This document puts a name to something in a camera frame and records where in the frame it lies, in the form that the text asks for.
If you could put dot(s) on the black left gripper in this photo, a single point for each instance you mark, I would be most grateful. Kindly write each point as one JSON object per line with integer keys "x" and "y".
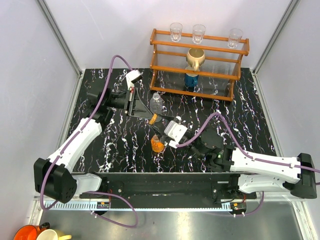
{"x": 135, "y": 105}

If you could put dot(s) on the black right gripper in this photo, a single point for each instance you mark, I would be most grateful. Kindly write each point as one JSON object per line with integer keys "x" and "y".
{"x": 162, "y": 135}

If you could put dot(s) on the orange bottle cap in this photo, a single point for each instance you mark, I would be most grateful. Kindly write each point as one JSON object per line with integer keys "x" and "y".
{"x": 153, "y": 119}

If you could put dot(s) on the orange juice bottle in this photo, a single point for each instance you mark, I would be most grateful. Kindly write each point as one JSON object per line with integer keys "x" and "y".
{"x": 156, "y": 145}

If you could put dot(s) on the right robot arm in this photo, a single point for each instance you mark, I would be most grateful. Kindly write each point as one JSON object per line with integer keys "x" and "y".
{"x": 258, "y": 172}

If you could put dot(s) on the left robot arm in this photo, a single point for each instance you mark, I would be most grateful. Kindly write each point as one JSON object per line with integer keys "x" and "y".
{"x": 53, "y": 176}

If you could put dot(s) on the clear empty plastic bottle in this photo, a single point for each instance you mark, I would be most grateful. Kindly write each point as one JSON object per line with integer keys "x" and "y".
{"x": 156, "y": 104}

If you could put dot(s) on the blue ceramic mug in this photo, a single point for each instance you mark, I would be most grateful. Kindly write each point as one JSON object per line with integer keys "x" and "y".
{"x": 190, "y": 80}

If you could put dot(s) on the orange wooden shelf rack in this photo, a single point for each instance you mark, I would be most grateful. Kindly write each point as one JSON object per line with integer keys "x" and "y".
{"x": 208, "y": 69}

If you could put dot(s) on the beige ceramic mug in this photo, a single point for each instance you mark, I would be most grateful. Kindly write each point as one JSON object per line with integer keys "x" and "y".
{"x": 195, "y": 57}

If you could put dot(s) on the clear drinking glass left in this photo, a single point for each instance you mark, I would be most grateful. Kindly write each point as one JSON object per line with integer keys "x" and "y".
{"x": 176, "y": 31}

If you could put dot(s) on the clear drinking glass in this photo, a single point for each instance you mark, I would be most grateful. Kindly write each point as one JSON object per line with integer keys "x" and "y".
{"x": 176, "y": 31}
{"x": 198, "y": 32}
{"x": 235, "y": 35}

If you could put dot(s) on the clear drinking glass middle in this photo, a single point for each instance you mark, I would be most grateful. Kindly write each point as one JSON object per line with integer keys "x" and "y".
{"x": 198, "y": 32}

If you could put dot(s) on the clear drinking glass right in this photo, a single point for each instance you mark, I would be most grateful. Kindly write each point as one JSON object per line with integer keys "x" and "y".
{"x": 235, "y": 35}

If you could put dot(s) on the cream yellow mug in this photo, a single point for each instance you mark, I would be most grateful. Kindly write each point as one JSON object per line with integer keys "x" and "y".
{"x": 52, "y": 234}

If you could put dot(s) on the orange mug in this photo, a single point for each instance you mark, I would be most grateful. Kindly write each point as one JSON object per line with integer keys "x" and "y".
{"x": 31, "y": 232}

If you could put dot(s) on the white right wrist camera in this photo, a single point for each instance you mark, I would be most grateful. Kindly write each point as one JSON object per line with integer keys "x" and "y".
{"x": 175, "y": 131}

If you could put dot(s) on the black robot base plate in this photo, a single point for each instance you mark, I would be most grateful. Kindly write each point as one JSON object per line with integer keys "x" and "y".
{"x": 175, "y": 190}

